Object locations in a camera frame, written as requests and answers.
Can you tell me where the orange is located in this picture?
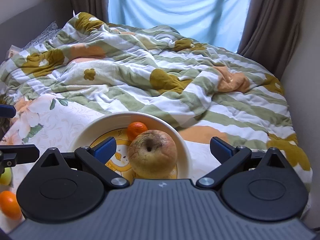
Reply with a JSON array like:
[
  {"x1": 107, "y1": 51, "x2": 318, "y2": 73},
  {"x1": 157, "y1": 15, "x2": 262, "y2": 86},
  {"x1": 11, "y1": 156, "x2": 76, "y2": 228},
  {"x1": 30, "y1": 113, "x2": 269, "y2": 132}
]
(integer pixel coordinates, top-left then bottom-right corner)
[{"x1": 0, "y1": 191, "x2": 22, "y2": 220}]

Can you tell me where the small green apple left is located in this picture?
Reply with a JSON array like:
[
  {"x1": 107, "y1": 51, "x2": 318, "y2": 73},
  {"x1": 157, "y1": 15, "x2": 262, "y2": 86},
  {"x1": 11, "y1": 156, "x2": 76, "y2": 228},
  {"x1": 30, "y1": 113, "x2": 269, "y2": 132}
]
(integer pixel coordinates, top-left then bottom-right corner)
[{"x1": 0, "y1": 167, "x2": 12, "y2": 186}]

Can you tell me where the cream yellow ceramic bowl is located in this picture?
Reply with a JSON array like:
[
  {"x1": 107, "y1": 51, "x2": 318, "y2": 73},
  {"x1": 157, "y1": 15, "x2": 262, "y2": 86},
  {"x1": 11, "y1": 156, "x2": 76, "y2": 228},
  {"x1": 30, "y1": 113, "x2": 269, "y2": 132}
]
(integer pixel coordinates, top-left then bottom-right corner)
[{"x1": 69, "y1": 112, "x2": 192, "y2": 182}]

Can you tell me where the small mandarin in bowl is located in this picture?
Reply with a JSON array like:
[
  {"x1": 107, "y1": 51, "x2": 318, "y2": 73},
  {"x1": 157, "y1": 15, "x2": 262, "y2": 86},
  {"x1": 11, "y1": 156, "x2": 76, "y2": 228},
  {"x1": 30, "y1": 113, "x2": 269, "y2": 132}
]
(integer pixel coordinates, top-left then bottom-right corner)
[{"x1": 126, "y1": 122, "x2": 148, "y2": 141}]

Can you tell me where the large yellowish apple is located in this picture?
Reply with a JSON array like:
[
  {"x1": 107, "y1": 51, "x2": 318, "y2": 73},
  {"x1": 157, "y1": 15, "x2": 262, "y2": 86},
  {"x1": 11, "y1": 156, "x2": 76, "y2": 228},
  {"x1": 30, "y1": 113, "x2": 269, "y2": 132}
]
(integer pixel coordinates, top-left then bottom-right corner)
[{"x1": 127, "y1": 129, "x2": 178, "y2": 179}]

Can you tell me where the grey headboard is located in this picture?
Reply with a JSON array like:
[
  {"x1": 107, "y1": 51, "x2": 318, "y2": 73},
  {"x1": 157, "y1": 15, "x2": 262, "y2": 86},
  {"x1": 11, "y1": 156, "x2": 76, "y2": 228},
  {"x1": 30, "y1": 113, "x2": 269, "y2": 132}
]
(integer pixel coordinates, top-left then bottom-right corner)
[{"x1": 0, "y1": 0, "x2": 73, "y2": 61}]

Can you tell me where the grey patterned pillow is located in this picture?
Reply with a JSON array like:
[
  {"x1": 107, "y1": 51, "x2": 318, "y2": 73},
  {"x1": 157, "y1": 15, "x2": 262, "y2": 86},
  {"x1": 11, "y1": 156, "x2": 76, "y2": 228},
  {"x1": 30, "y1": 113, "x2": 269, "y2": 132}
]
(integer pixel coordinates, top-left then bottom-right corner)
[{"x1": 23, "y1": 21, "x2": 61, "y2": 50}]

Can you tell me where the striped floral duvet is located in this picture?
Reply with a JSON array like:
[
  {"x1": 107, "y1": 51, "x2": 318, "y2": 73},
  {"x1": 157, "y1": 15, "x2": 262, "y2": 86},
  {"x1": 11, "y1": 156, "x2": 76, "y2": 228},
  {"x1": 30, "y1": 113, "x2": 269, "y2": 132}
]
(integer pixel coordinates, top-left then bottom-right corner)
[{"x1": 1, "y1": 12, "x2": 312, "y2": 188}]

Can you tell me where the right brown curtain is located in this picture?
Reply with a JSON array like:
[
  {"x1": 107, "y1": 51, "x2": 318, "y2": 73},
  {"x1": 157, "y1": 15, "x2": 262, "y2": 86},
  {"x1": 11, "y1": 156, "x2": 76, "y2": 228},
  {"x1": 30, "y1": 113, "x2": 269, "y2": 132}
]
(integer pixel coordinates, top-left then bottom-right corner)
[{"x1": 238, "y1": 0, "x2": 305, "y2": 79}]

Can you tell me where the light blue window cloth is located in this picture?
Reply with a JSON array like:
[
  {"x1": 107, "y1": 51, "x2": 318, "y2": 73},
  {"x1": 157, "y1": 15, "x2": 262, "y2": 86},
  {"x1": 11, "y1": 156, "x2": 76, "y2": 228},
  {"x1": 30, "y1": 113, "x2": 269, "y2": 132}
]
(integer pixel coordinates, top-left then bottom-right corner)
[{"x1": 108, "y1": 0, "x2": 251, "y2": 52}]

